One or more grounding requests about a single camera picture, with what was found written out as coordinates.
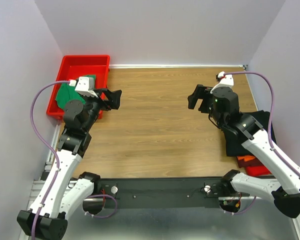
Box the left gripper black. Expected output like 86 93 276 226
82 87 122 133

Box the green polo shirt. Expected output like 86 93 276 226
56 74 96 112

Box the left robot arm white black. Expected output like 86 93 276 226
17 88 122 240

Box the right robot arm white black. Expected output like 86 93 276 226
187 84 300 219

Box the red plastic bin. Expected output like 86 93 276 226
46 55 110 120

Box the black folded t shirt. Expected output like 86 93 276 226
221 110 276 157

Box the orange folded t shirt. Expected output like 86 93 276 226
237 155 256 162

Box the dark red folded t shirt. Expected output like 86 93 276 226
237 158 263 168

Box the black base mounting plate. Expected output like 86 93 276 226
69 176 250 217

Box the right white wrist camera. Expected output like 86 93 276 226
210 71 234 94

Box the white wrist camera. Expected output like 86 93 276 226
210 71 234 94
69 76 99 98

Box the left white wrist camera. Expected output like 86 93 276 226
69 76 99 98

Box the aluminium frame rail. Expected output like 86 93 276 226
18 119 63 240

